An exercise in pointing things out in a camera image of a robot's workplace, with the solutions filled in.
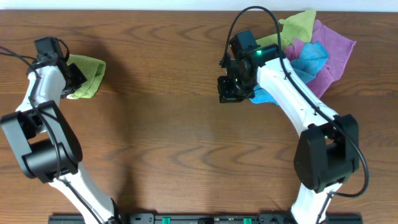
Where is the light green microfiber cloth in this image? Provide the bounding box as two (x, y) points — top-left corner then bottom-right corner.
(67, 55), (106, 100)

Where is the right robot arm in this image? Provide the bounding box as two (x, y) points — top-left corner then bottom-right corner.
(218, 30), (362, 223)

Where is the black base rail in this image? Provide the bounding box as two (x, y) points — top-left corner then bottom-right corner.
(48, 212), (363, 224)

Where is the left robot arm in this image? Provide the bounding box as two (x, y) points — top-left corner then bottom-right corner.
(1, 37), (126, 223)

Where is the olive green microfiber cloth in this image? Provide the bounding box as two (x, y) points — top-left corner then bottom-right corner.
(255, 9), (317, 50)

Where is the blue microfiber cloth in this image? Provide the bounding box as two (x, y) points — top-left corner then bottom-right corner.
(248, 40), (330, 105)

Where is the purple microfiber cloth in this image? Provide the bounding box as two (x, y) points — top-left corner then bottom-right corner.
(283, 19), (357, 99)

